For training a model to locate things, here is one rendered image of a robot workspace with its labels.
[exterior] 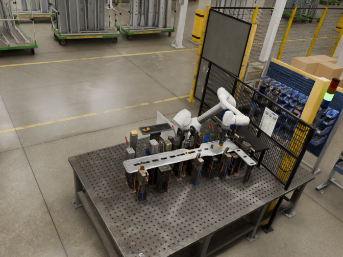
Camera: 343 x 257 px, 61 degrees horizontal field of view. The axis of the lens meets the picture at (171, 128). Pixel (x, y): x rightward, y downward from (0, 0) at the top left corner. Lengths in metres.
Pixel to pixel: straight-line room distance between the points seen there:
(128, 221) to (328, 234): 2.73
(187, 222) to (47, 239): 1.61
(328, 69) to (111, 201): 5.83
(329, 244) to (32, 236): 3.55
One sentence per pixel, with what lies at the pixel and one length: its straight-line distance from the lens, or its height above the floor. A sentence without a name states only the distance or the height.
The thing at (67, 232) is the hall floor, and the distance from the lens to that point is 3.73.
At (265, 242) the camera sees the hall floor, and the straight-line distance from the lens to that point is 4.00.
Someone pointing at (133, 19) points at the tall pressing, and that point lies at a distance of 10.61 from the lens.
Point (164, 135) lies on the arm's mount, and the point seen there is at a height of 0.76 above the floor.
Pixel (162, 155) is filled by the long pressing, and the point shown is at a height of 1.00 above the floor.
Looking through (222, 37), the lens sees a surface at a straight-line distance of 5.67.
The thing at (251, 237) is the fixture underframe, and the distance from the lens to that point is 3.95.
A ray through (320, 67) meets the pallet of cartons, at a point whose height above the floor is 0.97.
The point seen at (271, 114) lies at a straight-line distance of 3.57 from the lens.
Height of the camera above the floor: 2.92
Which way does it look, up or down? 32 degrees down
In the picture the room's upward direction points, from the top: 9 degrees clockwise
